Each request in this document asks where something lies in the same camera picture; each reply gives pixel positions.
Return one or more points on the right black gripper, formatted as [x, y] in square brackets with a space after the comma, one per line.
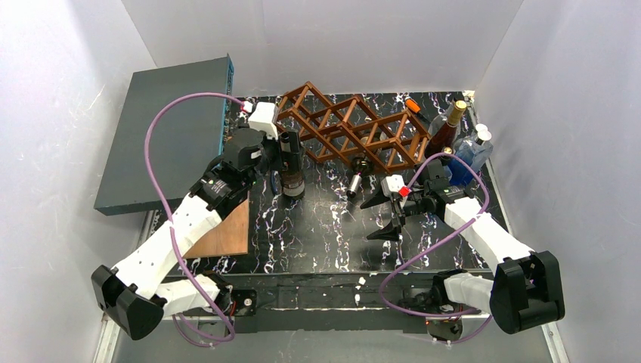
[398, 208]

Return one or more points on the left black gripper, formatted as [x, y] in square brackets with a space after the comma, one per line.
[273, 157]

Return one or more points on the dark bottle silver cap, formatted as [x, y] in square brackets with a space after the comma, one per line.
[292, 179]

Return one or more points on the blue square glass bottle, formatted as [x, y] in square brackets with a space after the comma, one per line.
[473, 152]

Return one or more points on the dark bottle gold cap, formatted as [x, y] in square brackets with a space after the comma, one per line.
[447, 133]

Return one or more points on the clear bottle white neck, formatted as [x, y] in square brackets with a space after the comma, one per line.
[477, 129]

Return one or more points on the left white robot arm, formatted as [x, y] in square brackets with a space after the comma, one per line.
[227, 180]

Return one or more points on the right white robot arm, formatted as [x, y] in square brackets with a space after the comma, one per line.
[526, 288]

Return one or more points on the brown wooden wine rack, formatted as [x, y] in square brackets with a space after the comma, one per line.
[350, 128]

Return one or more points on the dark grey box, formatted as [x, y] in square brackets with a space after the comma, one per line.
[183, 142]

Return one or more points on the brown wooden board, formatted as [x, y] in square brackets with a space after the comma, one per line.
[230, 238]

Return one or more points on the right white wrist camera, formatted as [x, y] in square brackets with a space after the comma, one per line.
[394, 188]

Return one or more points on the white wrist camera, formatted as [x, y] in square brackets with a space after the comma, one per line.
[262, 117]
[394, 188]

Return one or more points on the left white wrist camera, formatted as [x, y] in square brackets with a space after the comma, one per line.
[262, 117]

